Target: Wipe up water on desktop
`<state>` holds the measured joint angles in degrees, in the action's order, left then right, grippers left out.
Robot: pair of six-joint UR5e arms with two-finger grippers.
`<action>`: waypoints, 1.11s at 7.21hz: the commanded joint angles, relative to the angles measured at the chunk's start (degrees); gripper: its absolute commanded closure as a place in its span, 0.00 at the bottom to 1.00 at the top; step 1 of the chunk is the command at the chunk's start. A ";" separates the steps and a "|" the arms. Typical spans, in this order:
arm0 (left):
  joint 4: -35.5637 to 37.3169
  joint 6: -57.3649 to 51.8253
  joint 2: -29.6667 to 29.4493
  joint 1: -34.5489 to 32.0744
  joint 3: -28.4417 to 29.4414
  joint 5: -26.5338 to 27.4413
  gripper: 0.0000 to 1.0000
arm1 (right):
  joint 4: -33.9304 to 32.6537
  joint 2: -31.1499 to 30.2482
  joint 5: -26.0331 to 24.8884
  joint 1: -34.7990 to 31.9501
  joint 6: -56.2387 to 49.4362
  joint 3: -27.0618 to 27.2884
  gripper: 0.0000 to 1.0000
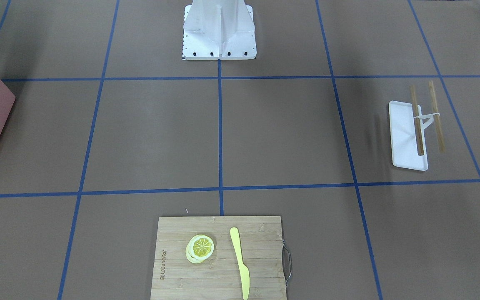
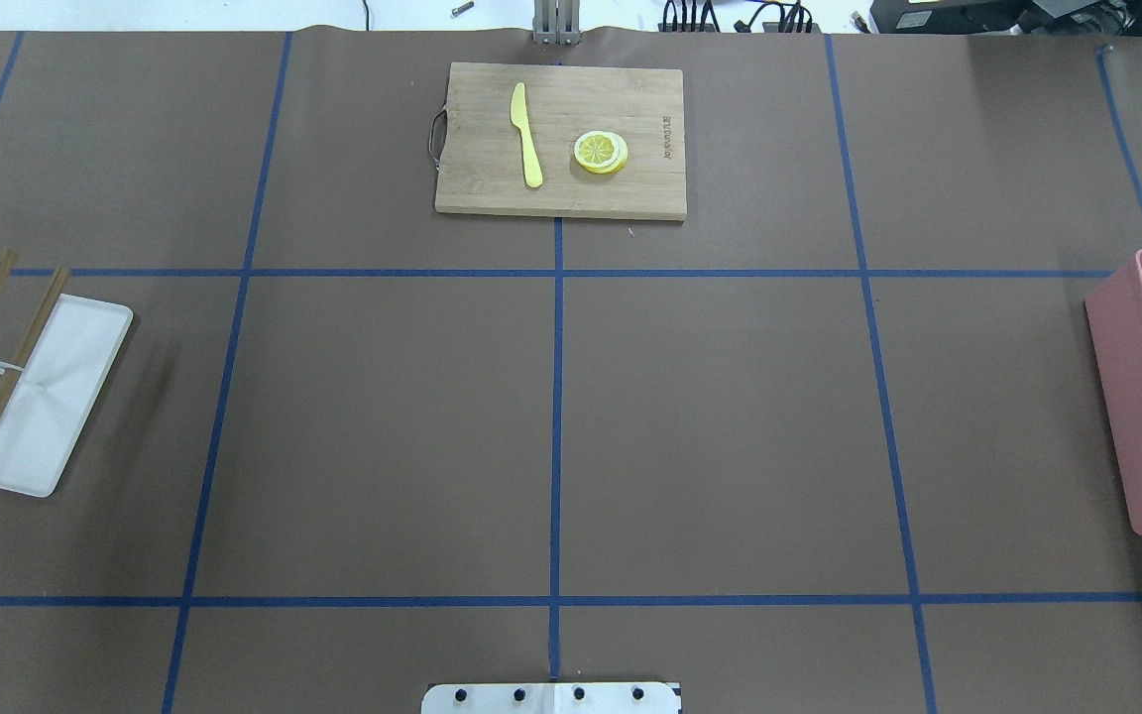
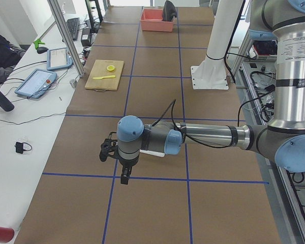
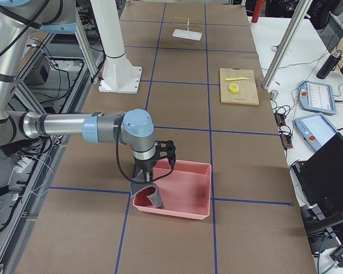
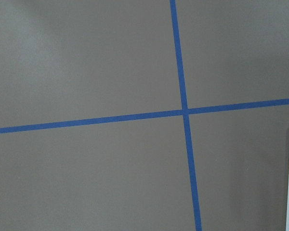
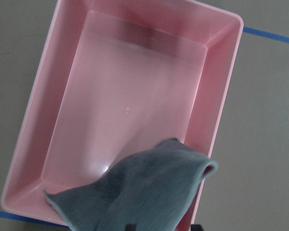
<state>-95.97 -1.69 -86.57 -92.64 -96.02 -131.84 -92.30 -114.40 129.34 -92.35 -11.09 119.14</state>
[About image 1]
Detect bamboo cutting board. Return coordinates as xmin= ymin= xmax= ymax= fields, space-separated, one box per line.
xmin=150 ymin=216 xmax=287 ymax=300

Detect yellow lemon slices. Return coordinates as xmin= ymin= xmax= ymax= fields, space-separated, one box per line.
xmin=185 ymin=234 xmax=215 ymax=264

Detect white rectangular tray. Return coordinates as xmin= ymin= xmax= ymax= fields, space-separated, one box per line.
xmin=388 ymin=100 xmax=428 ymax=171

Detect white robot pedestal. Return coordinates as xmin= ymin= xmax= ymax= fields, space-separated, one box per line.
xmin=182 ymin=0 xmax=257 ymax=60

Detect wooden chopstick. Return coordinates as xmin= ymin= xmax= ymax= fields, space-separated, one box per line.
xmin=410 ymin=84 xmax=425 ymax=156
xmin=428 ymin=80 xmax=446 ymax=153

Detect white chopstick band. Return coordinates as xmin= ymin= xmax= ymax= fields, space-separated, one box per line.
xmin=413 ymin=112 xmax=440 ymax=131

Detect yellow plastic knife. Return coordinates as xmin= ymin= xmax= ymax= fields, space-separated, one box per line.
xmin=229 ymin=227 xmax=251 ymax=300

